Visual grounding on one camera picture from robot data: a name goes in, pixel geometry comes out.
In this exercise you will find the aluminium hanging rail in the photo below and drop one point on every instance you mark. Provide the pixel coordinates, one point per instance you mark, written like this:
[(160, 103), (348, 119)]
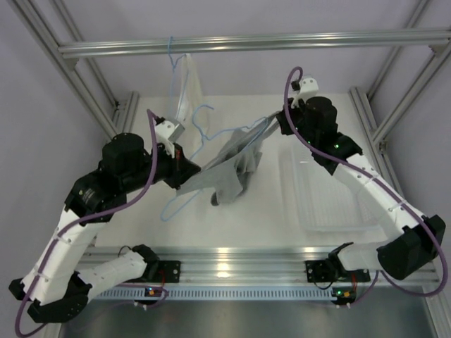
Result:
[(317, 40)]

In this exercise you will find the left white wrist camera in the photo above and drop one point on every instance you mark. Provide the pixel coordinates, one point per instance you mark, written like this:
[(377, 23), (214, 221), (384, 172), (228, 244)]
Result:
[(168, 130)]

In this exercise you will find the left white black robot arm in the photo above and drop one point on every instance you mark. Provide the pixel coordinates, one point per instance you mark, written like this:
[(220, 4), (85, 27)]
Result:
[(55, 291)]

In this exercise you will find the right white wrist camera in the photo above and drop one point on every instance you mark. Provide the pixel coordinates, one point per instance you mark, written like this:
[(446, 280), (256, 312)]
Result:
[(308, 88)]

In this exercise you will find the grey tank top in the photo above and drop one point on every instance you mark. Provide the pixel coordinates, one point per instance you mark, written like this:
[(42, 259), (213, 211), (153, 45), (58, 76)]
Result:
[(230, 171)]

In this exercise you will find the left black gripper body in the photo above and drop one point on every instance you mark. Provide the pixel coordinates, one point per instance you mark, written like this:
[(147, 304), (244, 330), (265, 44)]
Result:
[(168, 168)]

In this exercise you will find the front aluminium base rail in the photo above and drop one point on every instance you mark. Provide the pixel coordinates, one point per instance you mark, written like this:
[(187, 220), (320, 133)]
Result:
[(228, 266)]

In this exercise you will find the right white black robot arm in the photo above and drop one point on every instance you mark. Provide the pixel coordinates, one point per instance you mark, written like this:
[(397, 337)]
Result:
[(412, 239)]

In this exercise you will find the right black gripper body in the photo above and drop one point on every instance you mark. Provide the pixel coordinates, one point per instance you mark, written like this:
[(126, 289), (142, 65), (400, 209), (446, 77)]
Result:
[(297, 115)]

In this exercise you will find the clear plastic basket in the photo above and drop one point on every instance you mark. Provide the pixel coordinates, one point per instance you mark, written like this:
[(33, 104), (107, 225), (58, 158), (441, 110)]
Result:
[(343, 212)]

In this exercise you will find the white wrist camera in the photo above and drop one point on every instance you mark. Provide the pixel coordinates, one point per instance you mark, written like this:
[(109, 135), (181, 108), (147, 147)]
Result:
[(308, 88), (168, 130)]

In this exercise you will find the blue wire hanger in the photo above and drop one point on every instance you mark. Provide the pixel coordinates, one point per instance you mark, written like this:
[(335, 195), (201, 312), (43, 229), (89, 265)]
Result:
[(173, 110), (202, 139)]

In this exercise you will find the right aluminium frame struts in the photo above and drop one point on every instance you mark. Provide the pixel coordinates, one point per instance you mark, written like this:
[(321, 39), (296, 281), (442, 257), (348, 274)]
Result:
[(401, 80)]

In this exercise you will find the white slotted cable duct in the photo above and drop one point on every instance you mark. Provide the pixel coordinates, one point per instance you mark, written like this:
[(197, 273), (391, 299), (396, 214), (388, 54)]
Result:
[(177, 293)]

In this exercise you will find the aluminium frame struts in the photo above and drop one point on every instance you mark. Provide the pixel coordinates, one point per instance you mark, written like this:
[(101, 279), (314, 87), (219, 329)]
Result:
[(401, 80), (84, 77)]

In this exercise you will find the left aluminium frame struts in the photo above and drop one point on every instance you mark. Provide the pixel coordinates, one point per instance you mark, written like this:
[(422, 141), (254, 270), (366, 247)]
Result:
[(84, 77)]

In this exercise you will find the white tank top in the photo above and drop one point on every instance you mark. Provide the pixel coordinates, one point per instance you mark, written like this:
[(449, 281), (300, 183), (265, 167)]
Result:
[(191, 95)]

